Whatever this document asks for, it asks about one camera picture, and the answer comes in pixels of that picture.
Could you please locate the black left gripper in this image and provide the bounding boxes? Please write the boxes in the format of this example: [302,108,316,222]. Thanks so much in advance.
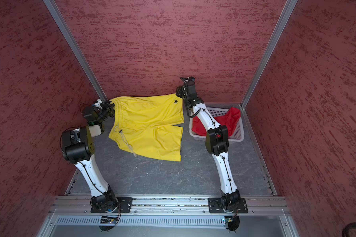
[96,98,119,121]

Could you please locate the yellow shorts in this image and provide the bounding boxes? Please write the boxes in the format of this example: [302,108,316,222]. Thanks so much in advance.
[108,94,184,162]

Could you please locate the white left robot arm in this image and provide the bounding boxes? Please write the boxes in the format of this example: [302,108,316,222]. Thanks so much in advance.
[60,101,121,213]

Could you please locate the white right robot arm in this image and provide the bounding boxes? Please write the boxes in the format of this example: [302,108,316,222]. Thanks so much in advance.
[176,77,242,213]

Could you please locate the red shorts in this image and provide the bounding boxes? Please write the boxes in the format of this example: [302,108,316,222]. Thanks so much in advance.
[191,108,241,137]

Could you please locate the left small circuit board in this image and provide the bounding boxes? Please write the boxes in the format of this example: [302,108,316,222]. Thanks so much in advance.
[100,216,119,225]

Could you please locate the small circuit board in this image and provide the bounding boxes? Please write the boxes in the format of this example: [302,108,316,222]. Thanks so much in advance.
[100,216,119,225]
[222,216,240,232]

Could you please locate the right small circuit board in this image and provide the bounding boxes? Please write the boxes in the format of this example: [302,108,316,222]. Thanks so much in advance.
[222,216,240,232]

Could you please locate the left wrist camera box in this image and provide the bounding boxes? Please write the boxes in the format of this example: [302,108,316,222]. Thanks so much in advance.
[82,106,101,122]

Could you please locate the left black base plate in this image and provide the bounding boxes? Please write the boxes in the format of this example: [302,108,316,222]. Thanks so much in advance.
[91,196,133,213]

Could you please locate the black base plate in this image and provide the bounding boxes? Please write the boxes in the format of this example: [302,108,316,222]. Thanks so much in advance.
[208,197,249,214]
[91,196,133,213]

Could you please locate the aluminium front rail frame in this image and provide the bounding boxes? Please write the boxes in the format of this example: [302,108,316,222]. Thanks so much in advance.
[39,195,299,237]

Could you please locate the left aluminium corner post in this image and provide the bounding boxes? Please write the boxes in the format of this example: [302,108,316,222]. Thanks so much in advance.
[43,0,108,102]

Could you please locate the aluminium corner post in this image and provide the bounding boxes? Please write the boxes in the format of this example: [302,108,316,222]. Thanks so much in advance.
[241,0,298,110]
[43,0,108,102]

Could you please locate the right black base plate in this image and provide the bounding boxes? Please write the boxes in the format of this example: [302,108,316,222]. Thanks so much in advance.
[208,197,249,214]

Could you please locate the right aluminium corner post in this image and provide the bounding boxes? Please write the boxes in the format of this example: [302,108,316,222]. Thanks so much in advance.
[241,0,298,110]

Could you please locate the black cable bundle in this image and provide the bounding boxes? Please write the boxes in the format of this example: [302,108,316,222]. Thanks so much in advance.
[342,222,356,237]

